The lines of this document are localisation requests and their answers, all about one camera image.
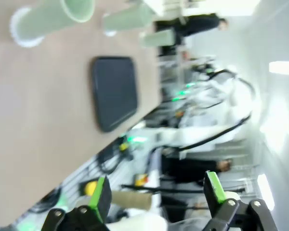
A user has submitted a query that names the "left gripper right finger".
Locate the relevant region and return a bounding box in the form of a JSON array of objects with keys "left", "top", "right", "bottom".
[{"left": 203, "top": 171, "right": 279, "bottom": 231}]

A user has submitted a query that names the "yellow button on black plate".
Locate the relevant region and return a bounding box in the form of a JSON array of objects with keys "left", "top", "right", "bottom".
[{"left": 79, "top": 181, "right": 98, "bottom": 197}]

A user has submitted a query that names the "black corrugated cable hose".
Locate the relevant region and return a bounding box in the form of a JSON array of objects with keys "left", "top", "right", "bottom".
[{"left": 180, "top": 69, "right": 256, "bottom": 152}]

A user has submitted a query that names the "rectangular ceiling light panel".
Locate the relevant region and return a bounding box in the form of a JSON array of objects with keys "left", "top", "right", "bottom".
[{"left": 269, "top": 61, "right": 289, "bottom": 76}]

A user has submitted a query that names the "man in black suit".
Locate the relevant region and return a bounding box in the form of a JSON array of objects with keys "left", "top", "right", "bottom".
[{"left": 155, "top": 13, "right": 229, "bottom": 37}]

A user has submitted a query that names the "black plastic tray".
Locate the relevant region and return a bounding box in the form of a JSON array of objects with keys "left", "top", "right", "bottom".
[{"left": 91, "top": 56, "right": 138, "bottom": 133}]

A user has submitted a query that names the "pale green tall cup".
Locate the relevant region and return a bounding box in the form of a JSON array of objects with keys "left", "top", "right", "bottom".
[
  {"left": 16, "top": 0, "right": 96, "bottom": 41},
  {"left": 103, "top": 3, "right": 155, "bottom": 32},
  {"left": 142, "top": 30, "right": 175, "bottom": 48}
]

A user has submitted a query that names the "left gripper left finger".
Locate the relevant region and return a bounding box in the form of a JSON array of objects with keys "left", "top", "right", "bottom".
[{"left": 42, "top": 175, "right": 113, "bottom": 231}]

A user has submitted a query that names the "person in dark clothes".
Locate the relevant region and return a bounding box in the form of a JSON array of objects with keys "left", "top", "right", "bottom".
[{"left": 162, "top": 157, "right": 233, "bottom": 186}]

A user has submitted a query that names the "black and yellow handheld switch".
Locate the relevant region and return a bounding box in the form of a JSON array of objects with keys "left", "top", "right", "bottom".
[{"left": 118, "top": 141, "right": 133, "bottom": 160}]

